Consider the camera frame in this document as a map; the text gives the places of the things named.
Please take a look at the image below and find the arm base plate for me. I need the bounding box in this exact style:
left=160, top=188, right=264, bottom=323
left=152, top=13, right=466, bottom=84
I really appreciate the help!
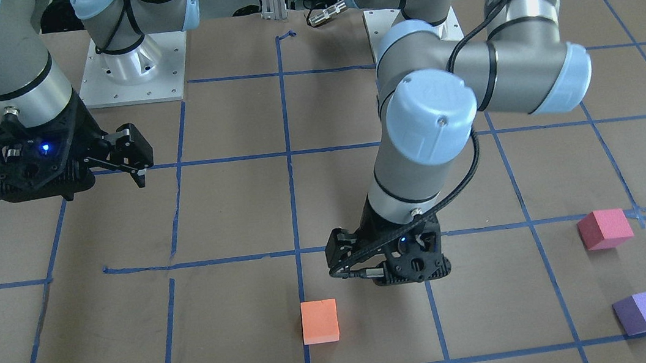
left=363, top=9, right=464, bottom=91
left=78, top=31, right=187, bottom=109

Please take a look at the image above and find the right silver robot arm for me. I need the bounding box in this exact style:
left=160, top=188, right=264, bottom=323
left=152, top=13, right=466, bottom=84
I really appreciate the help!
left=0, top=0, right=201, bottom=203

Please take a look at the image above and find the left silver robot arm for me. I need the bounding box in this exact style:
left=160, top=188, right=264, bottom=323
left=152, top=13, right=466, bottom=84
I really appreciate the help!
left=325, top=0, right=592, bottom=286

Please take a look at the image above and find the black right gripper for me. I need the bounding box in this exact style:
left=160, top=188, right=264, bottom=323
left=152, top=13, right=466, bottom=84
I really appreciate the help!
left=0, top=93, right=154, bottom=203

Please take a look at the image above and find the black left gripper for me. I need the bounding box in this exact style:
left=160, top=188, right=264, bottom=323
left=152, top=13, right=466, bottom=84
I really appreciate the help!
left=325, top=201, right=450, bottom=286

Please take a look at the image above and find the purple foam block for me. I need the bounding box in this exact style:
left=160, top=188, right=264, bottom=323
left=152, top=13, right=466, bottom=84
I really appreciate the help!
left=612, top=292, right=646, bottom=337

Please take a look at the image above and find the orange foam block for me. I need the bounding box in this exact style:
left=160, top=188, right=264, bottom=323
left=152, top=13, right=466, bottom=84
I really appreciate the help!
left=300, top=298, right=340, bottom=346

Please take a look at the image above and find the pink foam block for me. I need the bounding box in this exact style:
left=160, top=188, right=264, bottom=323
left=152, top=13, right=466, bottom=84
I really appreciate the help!
left=577, top=208, right=635, bottom=252

